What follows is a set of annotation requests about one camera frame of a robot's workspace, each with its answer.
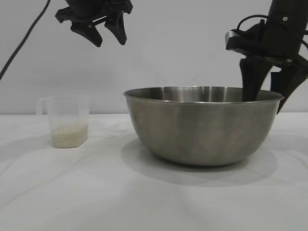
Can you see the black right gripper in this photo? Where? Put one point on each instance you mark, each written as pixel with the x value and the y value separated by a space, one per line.
pixel 286 36

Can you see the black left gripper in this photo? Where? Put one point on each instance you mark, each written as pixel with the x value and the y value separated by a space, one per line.
pixel 93 9

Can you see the stainless steel bowl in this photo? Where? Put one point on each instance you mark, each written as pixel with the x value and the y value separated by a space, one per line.
pixel 202 130

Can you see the clear plastic measuring cup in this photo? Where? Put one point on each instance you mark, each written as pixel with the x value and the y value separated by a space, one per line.
pixel 68 110

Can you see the white rice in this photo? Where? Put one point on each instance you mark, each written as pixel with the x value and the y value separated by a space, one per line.
pixel 69 136

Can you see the white tablecloth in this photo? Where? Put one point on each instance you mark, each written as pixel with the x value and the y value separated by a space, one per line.
pixel 96 192

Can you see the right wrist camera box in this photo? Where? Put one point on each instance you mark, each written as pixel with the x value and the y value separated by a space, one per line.
pixel 247 41

